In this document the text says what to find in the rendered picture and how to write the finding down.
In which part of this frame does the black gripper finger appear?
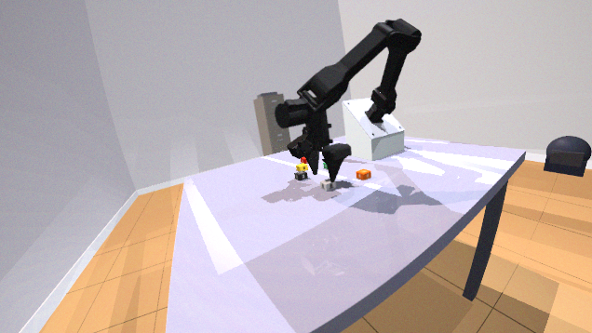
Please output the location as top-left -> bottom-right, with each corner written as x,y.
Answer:
321,156 -> 347,182
304,151 -> 320,175

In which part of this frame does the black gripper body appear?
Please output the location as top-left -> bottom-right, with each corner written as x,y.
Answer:
303,120 -> 352,161

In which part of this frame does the orange block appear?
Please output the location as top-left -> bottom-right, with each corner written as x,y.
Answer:
357,169 -> 371,180

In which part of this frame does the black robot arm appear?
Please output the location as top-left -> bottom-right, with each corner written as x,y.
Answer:
275,19 -> 422,159

